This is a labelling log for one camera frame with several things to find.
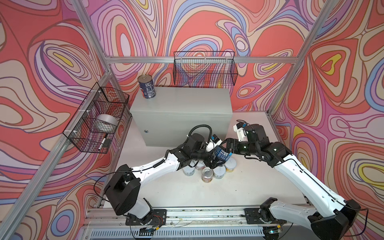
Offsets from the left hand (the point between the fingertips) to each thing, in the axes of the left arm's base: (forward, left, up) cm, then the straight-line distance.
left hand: (221, 156), depth 75 cm
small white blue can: (-3, 0, -14) cm, 14 cm away
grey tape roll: (+11, +57, +13) cm, 60 cm away
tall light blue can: (-2, +1, +5) cm, 6 cm away
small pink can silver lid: (-4, +7, -15) cm, 17 cm away
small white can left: (-2, +17, -14) cm, 22 cm away
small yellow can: (+1, -7, -13) cm, 15 cm away
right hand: (+2, -2, +4) cm, 5 cm away
